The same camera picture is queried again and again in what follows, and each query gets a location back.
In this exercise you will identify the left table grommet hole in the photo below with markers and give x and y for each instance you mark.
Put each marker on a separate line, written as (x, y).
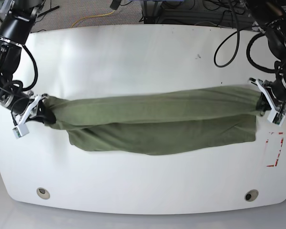
(43, 193)

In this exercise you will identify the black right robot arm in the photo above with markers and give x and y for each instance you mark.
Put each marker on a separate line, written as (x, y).
(20, 18)

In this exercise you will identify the right table grommet hole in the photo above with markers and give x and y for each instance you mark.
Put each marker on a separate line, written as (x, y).
(251, 195)

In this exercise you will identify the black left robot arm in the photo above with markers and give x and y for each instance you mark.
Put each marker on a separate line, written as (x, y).
(270, 18)

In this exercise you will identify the red tape rectangle marking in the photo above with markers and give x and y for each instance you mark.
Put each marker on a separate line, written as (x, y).
(273, 148)

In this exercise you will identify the table grommet hole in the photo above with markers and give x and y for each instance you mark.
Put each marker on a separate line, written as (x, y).
(43, 193)
(251, 195)

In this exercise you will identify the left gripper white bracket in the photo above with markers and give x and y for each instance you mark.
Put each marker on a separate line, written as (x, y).
(272, 98)

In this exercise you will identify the olive green T-shirt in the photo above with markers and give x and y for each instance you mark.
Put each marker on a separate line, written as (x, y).
(159, 124)

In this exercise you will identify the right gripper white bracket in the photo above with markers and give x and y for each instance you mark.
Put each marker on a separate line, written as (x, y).
(28, 108)

